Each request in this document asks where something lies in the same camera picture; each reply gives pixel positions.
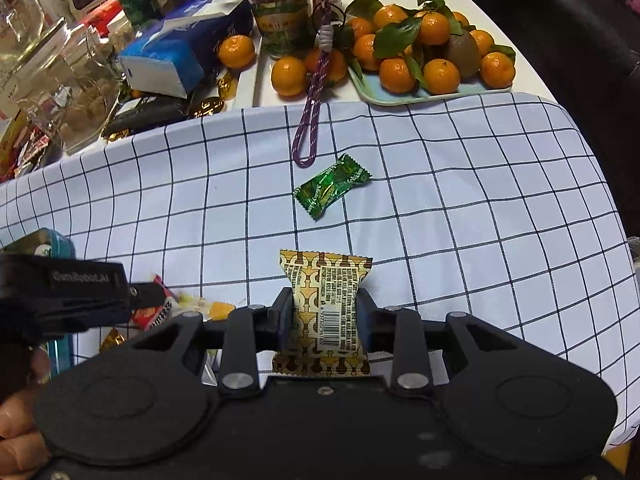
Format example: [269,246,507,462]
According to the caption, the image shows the brown kiwi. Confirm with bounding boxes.
[445,29,482,79]

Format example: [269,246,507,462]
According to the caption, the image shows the white checked tablecloth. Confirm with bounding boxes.
[0,91,639,461]

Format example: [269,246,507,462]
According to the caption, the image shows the glass jar with green label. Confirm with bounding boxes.
[250,0,314,59]

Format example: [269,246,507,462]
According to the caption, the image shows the single tangerine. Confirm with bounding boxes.
[271,56,308,97]
[305,47,348,86]
[218,34,256,69]

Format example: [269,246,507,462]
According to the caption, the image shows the blue tin box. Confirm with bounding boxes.
[0,227,76,379]

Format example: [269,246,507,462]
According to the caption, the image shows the black flat packet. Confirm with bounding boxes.
[102,93,194,136]

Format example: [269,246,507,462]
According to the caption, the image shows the blue tissue pack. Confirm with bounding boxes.
[118,0,255,100]

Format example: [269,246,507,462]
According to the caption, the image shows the heap of red snack wrappers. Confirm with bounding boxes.
[0,110,64,184]

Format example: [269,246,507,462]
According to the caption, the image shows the pile of tangerines with leaves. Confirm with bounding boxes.
[345,0,517,96]

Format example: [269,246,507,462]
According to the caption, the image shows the yellow orange snack packet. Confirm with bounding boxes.
[175,296,237,322]

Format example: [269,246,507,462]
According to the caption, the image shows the yellow brown patterned snack packet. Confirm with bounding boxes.
[271,249,374,377]

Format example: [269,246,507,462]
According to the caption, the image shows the red and white snack packet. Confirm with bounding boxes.
[129,274,181,332]

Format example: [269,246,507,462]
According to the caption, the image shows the person's left hand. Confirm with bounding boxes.
[0,346,54,467]

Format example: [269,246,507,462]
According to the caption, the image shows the black leather sofa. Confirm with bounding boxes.
[420,0,640,241]

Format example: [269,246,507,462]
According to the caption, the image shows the large clear glass jar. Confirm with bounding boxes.
[10,15,127,156]

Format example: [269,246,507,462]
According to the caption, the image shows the light blue tray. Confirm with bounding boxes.
[347,62,514,107]

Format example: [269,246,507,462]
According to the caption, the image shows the green drink can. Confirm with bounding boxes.
[120,0,162,27]

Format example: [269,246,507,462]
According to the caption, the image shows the green candy wrapper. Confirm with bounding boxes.
[293,154,372,221]

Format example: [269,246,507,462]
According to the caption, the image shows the clear glass bowl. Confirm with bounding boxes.
[0,0,57,69]

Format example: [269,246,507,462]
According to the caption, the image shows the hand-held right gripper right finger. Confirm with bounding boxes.
[355,287,538,399]

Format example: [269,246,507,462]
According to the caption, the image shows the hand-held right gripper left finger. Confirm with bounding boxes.
[127,287,297,400]

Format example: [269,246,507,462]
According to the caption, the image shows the white tray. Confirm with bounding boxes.
[251,35,362,110]

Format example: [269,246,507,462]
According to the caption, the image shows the purple lanyard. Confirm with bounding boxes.
[291,0,346,169]

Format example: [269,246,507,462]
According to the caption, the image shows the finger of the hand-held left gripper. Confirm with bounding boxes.
[128,282,169,319]

